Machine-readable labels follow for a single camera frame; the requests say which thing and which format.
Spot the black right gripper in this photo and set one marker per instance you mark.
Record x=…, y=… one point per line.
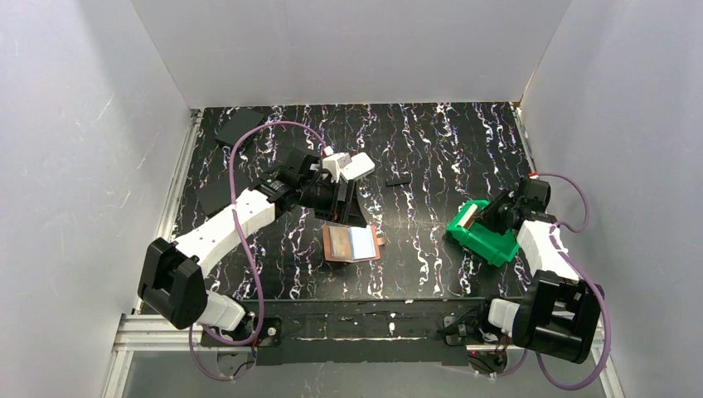
x=484, y=214

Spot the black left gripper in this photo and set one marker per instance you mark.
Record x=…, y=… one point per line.
x=341, y=200

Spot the tan leather card holder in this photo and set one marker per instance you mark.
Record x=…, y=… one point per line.
x=366, y=244

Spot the gold credit card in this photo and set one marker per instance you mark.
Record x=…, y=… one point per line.
x=340, y=243

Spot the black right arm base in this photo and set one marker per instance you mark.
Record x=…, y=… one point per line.
x=470, y=329

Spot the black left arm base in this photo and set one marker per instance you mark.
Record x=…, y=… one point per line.
x=270, y=334

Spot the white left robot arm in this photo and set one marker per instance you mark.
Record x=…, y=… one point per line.
x=172, y=281

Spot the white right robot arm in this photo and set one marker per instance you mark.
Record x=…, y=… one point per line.
x=559, y=312

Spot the flat black card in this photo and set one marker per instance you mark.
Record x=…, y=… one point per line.
x=216, y=194

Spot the green plastic bin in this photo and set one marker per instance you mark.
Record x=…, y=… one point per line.
x=495, y=248

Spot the small black bar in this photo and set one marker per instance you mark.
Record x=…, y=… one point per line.
x=398, y=181

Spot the white rectangular box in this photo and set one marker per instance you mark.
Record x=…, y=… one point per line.
x=361, y=165

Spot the black rectangular box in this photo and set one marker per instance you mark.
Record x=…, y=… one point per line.
x=241, y=121

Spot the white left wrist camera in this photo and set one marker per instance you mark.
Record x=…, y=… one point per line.
x=333, y=163

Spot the aluminium frame rail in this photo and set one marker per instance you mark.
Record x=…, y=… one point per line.
x=328, y=349

